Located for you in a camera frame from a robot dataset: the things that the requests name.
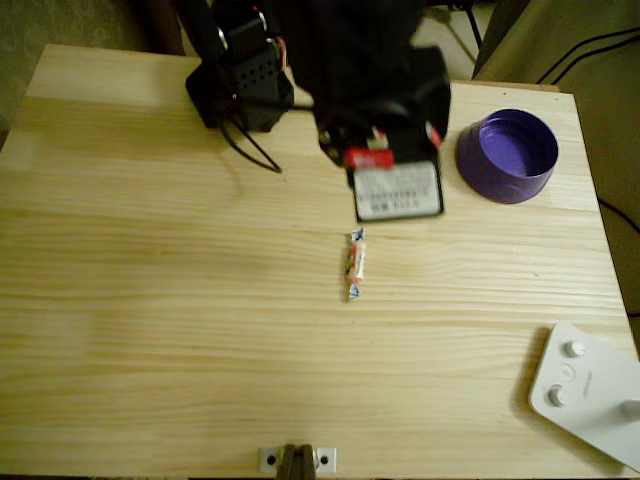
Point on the black stand leg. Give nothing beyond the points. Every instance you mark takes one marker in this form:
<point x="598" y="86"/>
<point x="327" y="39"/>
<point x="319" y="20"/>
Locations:
<point x="474" y="22"/>

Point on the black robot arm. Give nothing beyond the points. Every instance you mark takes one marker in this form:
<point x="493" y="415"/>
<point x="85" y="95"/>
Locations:
<point x="360" y="55"/>

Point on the metal mounting bracket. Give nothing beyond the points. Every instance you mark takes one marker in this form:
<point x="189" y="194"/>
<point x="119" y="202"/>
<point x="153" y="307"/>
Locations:
<point x="325" y="459"/>

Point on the black gripper with label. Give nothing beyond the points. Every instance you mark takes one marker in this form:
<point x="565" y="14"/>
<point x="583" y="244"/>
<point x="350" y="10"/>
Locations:
<point x="336" y="141"/>

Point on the dark olive clamp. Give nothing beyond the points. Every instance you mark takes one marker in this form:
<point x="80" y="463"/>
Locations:
<point x="297" y="462"/>

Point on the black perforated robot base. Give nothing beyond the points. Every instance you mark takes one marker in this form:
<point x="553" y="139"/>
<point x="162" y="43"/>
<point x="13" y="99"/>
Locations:
<point x="255" y="95"/>

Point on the white candy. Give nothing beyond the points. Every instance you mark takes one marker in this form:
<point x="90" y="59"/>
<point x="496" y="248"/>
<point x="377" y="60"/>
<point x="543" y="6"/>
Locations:
<point x="355" y="262"/>

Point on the purple bowl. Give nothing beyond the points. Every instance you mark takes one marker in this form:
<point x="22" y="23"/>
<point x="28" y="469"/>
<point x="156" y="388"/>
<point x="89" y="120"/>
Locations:
<point x="505" y="175"/>

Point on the white device with knobs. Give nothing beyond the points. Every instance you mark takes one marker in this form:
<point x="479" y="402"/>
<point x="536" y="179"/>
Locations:
<point x="595" y="395"/>

